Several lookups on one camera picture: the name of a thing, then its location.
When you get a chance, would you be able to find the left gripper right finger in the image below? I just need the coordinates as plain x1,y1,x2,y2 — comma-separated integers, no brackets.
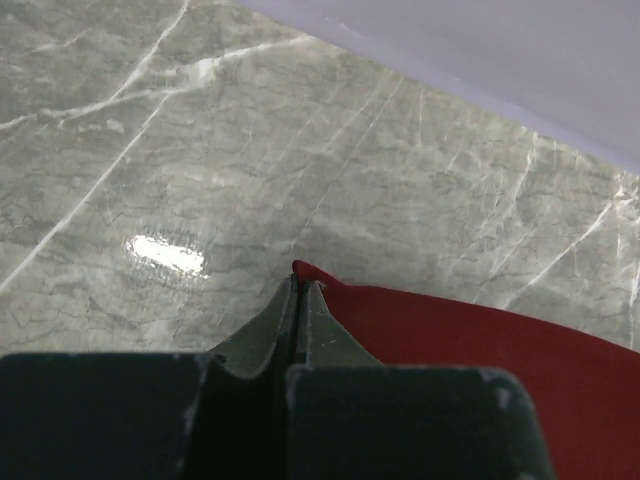
287,281,555,479

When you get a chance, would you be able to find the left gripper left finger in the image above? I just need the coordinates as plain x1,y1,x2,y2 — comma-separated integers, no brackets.
1,277,296,479

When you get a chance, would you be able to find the dark red t-shirt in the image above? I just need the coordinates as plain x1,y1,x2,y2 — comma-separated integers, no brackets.
292,260,639,479

